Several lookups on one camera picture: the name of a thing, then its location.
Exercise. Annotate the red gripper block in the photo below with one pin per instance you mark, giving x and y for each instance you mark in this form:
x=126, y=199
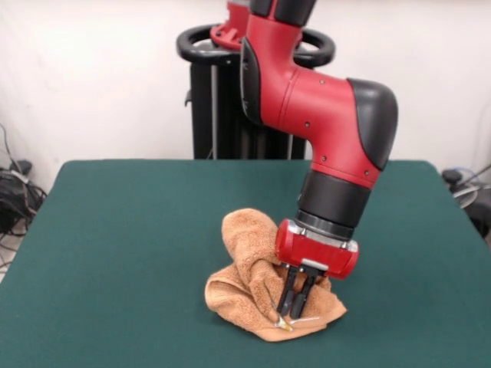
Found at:
x=314, y=253

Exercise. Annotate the tan terry towel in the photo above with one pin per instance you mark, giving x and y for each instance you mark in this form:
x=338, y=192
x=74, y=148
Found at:
x=245, y=237

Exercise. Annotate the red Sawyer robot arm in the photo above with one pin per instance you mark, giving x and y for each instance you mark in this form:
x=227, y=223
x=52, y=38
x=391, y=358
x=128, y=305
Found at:
x=326, y=115

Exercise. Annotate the dark green tablecloth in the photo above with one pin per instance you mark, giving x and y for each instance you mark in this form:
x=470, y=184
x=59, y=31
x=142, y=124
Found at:
x=115, y=249

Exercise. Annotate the black power adapter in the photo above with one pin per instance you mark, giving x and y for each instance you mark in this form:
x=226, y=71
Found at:
x=452, y=176

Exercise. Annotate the grey round base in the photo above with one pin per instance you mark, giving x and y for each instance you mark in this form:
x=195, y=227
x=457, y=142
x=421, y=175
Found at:
x=466, y=195

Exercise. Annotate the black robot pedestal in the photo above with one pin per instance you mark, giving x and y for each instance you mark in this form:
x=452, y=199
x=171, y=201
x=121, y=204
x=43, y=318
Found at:
x=207, y=115

